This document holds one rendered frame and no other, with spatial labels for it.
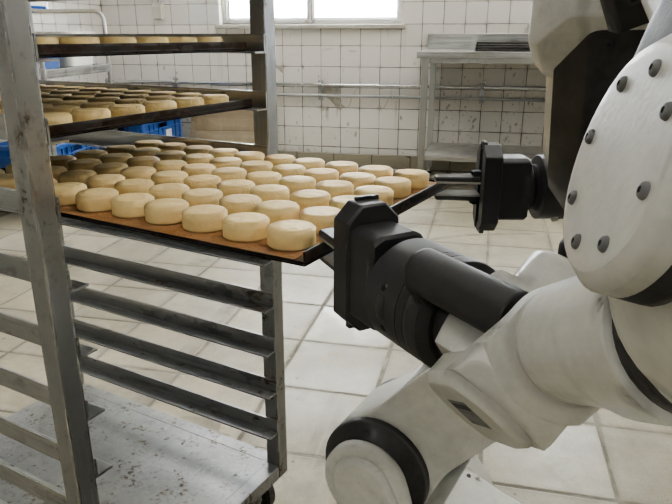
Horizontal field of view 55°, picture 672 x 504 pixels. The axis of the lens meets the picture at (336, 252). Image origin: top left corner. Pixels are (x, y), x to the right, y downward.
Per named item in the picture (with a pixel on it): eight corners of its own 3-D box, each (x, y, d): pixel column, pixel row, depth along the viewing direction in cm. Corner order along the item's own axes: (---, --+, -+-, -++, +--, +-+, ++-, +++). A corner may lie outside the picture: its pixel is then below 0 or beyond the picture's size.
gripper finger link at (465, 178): (433, 179, 90) (477, 179, 90) (436, 184, 87) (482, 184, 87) (433, 168, 90) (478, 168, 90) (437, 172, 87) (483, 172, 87)
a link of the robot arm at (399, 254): (401, 311, 64) (483, 362, 54) (316, 332, 60) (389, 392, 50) (406, 188, 60) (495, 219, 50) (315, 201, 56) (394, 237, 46)
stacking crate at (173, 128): (136, 137, 510) (134, 112, 503) (183, 139, 501) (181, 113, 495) (93, 150, 455) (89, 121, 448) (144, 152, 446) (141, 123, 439)
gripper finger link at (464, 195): (436, 194, 88) (481, 194, 88) (432, 189, 91) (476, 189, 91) (435, 206, 88) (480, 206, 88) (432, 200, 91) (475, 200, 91)
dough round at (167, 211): (141, 226, 72) (140, 209, 71) (149, 214, 76) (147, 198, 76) (187, 225, 72) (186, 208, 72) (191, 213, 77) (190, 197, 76)
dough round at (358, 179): (345, 194, 86) (345, 180, 86) (335, 186, 91) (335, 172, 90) (380, 192, 87) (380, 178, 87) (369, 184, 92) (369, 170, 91)
